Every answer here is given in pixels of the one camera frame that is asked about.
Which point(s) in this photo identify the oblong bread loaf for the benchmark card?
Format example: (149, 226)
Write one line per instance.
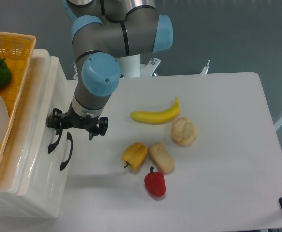
(161, 157)

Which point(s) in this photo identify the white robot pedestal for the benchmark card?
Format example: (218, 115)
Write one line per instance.
(130, 66)

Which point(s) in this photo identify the round bread roll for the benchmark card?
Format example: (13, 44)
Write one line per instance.
(183, 131)

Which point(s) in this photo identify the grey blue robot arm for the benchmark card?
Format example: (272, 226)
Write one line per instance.
(102, 31)

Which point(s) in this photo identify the yellow banana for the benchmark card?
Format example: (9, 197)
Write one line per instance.
(157, 117)

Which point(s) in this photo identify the white drawer cabinet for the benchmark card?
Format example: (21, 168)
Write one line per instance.
(18, 144)

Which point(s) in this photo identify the yellow bell pepper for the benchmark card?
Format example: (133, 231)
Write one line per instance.
(134, 156)

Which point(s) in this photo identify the white frame bracket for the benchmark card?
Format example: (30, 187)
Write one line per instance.
(149, 68)

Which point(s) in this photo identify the red bell pepper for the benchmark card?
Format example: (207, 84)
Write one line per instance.
(155, 183)

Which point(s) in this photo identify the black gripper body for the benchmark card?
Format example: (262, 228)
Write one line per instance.
(93, 125)

